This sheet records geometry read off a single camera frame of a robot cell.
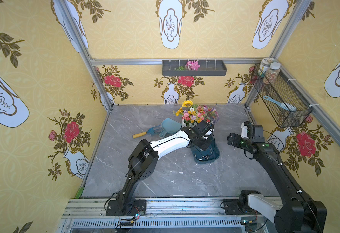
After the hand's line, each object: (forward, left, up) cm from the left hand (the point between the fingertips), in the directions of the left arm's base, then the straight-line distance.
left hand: (201, 140), depth 89 cm
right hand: (-2, -20, +6) cm, 21 cm away
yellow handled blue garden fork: (+16, +30, -11) cm, 36 cm away
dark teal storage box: (-5, -7, -8) cm, 12 cm away
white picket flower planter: (+14, +5, +7) cm, 17 cm away
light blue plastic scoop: (+18, +19, -9) cm, 27 cm away
